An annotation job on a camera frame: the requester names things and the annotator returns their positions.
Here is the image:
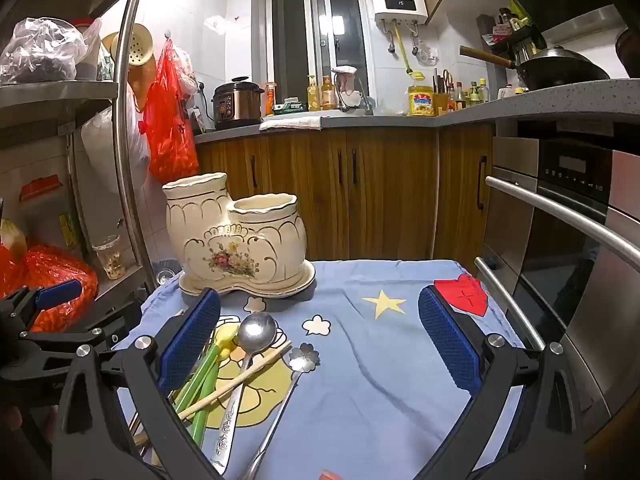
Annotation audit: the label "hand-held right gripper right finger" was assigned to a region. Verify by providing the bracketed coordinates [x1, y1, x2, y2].
[415, 284, 587, 480]

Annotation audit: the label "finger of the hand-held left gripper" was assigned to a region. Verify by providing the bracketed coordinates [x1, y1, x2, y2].
[15, 304, 147, 358]
[0, 279, 84, 334]

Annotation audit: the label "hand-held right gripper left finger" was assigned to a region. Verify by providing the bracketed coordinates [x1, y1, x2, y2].
[50, 289, 222, 480]

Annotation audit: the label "yellow green plastic spoon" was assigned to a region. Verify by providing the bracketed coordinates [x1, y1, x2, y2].
[190, 324, 242, 448]

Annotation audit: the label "green chopstick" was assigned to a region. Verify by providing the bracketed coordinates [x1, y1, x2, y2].
[170, 342, 218, 408]
[176, 352, 222, 412]

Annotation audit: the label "large steel spoon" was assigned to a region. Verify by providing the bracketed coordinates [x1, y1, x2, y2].
[210, 311, 277, 473]

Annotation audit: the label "wooden chopstick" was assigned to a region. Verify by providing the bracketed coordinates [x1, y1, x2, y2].
[176, 340, 293, 421]

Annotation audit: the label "cream floral ceramic utensil holder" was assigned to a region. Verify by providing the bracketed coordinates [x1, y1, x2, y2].
[162, 172, 317, 299]

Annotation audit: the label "flower-shaped small steel spoon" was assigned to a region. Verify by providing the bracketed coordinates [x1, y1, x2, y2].
[239, 342, 321, 480]

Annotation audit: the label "crumpled red plastic bag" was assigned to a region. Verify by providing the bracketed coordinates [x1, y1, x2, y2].
[0, 244, 99, 333]

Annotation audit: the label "glass cup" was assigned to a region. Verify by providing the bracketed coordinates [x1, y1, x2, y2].
[91, 234, 128, 281]

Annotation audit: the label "plastic container with red cap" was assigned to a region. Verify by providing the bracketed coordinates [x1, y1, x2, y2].
[15, 175, 83, 261]

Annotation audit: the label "blue printed cloth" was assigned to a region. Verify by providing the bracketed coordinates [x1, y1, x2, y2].
[111, 259, 531, 480]

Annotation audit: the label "wooden lower cabinets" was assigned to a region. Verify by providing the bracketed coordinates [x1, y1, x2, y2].
[194, 125, 496, 263]

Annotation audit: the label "hanging white plastic bag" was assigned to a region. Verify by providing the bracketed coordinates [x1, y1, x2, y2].
[80, 85, 151, 196]

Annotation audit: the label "stainless steel oven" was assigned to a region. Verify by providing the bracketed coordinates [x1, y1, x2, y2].
[472, 135, 640, 461]

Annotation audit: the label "stainless steel shelf rack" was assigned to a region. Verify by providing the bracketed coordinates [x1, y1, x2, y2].
[0, 0, 153, 323]

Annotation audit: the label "hanging red plastic bag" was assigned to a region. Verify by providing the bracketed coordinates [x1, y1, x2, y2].
[142, 39, 201, 183]

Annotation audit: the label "black steel rice cooker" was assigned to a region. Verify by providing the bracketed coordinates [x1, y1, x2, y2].
[212, 76, 266, 132]

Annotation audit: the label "white towel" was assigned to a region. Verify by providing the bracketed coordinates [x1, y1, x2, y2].
[259, 115, 323, 132]

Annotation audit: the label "grey kitchen countertop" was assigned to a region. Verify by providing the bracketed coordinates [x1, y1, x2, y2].
[194, 77, 640, 143]

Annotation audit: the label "yellow oil container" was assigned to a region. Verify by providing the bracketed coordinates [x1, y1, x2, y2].
[407, 85, 436, 117]

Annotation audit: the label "knife block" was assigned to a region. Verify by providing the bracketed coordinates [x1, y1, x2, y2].
[432, 69, 453, 116]

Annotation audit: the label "clear plastic bag dark contents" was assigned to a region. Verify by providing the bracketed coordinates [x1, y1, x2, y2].
[0, 16, 91, 85]

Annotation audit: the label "row of sauce bottles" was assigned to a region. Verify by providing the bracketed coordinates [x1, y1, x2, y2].
[446, 77, 490, 112]

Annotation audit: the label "yellow strainer ladle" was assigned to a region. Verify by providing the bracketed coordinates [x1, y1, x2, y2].
[100, 24, 156, 111]

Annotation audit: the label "sliding window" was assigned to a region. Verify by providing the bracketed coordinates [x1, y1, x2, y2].
[266, 0, 371, 107]

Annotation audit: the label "brown clay pot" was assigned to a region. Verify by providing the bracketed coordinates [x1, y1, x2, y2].
[614, 27, 640, 78]

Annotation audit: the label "yellow hose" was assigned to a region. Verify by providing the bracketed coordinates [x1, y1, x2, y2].
[392, 22, 426, 83]

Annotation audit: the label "black wok with wooden handle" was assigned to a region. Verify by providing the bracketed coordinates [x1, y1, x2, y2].
[459, 44, 612, 92]

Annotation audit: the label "wall spice rack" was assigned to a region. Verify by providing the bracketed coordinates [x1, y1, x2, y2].
[476, 7, 548, 58]

